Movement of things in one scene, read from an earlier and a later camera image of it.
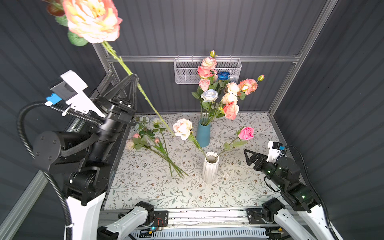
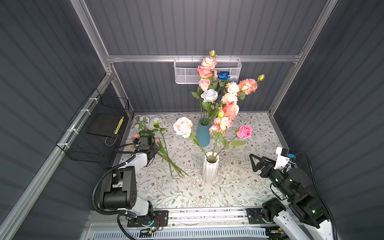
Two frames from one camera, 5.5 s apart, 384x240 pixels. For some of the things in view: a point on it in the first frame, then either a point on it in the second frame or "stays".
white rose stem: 209,95 stays
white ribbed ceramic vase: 210,169 stays
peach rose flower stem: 248,86 stays
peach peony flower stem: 98,21 → 217,130
